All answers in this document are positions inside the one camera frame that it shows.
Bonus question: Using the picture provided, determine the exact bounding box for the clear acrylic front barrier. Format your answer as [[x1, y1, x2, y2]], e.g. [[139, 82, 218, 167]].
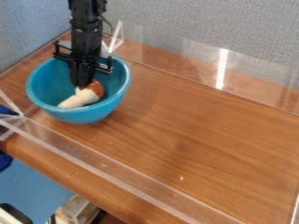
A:
[[1, 116, 243, 224]]

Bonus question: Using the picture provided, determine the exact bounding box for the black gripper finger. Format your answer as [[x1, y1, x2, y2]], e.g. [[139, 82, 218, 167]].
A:
[[84, 62, 95, 86], [70, 61, 84, 88]]

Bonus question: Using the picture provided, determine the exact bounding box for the blue object at left edge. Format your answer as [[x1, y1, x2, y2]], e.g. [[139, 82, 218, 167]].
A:
[[0, 104, 19, 172]]

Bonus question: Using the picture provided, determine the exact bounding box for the toy mushroom brown cap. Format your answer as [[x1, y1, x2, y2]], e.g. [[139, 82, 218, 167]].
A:
[[56, 80, 106, 109]]

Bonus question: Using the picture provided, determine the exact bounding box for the clear acrylic back barrier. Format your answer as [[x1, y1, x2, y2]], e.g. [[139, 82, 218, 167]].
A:
[[116, 22, 299, 115]]

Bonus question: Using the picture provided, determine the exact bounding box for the metallic box under table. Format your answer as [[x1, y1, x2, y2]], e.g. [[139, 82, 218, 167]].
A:
[[47, 195, 99, 224]]

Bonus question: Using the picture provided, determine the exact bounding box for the clear acrylic left bracket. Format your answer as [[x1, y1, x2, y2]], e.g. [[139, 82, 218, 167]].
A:
[[0, 89, 24, 140]]

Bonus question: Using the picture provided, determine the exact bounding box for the blue bowl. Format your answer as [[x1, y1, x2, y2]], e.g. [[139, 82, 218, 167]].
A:
[[25, 56, 132, 124]]

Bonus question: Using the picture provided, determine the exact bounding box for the black device bottom left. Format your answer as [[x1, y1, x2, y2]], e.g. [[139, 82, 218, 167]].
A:
[[0, 203, 33, 224]]

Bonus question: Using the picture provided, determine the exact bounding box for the clear acrylic barrier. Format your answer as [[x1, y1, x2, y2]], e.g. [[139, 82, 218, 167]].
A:
[[116, 22, 299, 115], [1, 116, 243, 224]]

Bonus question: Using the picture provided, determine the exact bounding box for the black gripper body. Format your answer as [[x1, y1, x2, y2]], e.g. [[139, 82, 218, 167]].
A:
[[52, 28, 114, 74]]

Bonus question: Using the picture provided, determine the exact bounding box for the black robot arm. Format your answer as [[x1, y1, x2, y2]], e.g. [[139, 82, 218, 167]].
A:
[[52, 0, 114, 89]]

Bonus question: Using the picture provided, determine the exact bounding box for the clear acrylic corner bracket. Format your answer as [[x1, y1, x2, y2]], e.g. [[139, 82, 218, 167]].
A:
[[102, 21, 124, 53]]

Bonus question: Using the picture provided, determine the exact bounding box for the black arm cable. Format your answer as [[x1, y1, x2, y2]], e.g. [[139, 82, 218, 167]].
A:
[[96, 14, 115, 39]]

